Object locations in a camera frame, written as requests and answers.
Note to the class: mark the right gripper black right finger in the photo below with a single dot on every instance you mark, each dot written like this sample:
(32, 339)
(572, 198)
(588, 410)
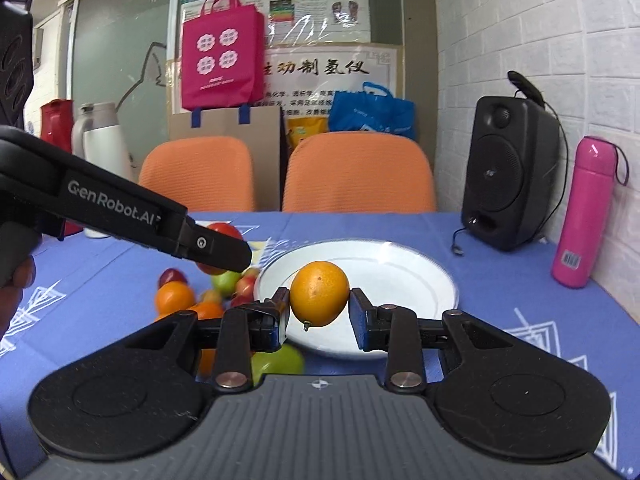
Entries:
(492, 391)

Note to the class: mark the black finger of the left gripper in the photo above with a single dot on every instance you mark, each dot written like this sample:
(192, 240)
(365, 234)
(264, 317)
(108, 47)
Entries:
(195, 242)

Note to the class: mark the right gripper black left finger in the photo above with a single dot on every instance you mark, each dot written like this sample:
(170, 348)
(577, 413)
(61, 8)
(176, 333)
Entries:
(142, 393)

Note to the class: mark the large orange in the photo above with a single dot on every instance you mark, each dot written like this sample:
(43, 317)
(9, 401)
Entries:
(172, 297)
(207, 310)

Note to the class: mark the red yellow small apple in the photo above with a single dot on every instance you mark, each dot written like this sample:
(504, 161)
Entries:
(244, 288)

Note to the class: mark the small yellow orange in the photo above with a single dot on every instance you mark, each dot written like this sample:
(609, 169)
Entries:
(318, 294)

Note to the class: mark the green apple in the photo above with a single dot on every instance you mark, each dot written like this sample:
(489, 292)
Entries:
(225, 283)
(286, 361)

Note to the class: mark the large front orange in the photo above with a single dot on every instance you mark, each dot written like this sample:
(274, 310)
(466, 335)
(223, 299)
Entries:
(207, 310)

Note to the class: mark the person's left hand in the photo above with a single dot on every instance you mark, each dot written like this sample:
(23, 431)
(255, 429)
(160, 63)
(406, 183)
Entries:
(11, 295)

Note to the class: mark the dark red plum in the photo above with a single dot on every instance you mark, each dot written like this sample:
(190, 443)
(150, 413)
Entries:
(230, 252)
(171, 275)

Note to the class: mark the left orange chair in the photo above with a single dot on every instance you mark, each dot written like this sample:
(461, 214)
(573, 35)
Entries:
(212, 173)

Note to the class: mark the orange chair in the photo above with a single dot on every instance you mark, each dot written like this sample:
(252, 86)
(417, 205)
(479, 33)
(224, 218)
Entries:
(212, 173)
(359, 173)

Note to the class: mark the white thermos jug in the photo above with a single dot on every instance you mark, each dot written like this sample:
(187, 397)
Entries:
(98, 138)

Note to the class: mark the red thermos jug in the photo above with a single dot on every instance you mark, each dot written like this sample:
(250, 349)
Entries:
(57, 122)

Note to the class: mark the blue patterned tablecloth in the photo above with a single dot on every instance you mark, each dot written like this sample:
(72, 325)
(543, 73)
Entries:
(88, 293)

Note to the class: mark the brown paper bag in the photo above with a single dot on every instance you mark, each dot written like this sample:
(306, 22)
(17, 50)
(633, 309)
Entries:
(253, 136)

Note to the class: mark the yellow snack bag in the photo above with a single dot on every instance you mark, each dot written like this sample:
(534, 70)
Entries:
(301, 128)

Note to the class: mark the right orange chair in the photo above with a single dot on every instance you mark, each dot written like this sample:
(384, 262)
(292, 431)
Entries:
(359, 173)

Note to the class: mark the pink thermos bottle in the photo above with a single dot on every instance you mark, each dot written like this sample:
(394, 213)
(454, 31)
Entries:
(599, 165)

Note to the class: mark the white round plate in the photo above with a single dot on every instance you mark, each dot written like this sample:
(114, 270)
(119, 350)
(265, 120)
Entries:
(388, 273)

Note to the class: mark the magenta tote bag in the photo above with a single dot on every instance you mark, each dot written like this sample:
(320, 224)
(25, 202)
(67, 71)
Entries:
(223, 56)

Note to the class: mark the white poster with characters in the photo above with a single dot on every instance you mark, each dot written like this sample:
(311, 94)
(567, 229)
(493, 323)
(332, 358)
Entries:
(303, 80)

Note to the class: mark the blue shopping bag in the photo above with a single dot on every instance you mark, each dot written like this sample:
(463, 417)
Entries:
(373, 108)

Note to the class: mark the black speaker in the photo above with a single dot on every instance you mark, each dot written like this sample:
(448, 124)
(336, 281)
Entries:
(511, 170)

